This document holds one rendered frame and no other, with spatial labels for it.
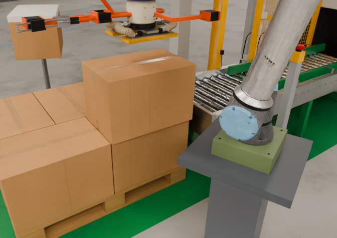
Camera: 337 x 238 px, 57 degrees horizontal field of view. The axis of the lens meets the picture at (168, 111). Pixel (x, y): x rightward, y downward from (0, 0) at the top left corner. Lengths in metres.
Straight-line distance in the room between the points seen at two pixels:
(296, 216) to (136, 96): 1.36
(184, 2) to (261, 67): 2.30
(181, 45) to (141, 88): 1.68
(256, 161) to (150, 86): 0.78
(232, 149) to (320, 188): 1.39
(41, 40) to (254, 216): 2.39
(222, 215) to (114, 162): 0.74
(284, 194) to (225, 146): 0.31
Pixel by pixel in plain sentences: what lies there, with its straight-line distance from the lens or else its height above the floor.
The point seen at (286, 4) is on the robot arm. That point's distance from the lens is 1.03.
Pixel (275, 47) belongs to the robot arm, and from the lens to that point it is 1.06.
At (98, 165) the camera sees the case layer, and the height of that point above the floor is 0.42.
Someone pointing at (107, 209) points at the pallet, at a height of 0.05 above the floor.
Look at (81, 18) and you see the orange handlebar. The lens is 1.70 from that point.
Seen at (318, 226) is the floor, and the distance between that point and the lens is 2.36.
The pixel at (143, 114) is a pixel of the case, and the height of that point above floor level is 0.69.
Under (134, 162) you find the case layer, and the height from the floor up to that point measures 0.34.
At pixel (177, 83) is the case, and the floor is 0.84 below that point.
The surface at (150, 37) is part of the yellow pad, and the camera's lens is 1.78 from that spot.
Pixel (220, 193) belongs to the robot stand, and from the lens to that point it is 1.57.
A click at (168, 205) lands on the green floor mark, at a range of 2.23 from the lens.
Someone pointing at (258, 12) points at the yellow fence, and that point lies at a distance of 3.29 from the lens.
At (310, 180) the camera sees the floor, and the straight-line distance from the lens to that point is 2.72.
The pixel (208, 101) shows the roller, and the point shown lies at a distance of 2.40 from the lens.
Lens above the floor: 1.58
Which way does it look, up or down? 28 degrees down
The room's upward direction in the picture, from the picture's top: 2 degrees clockwise
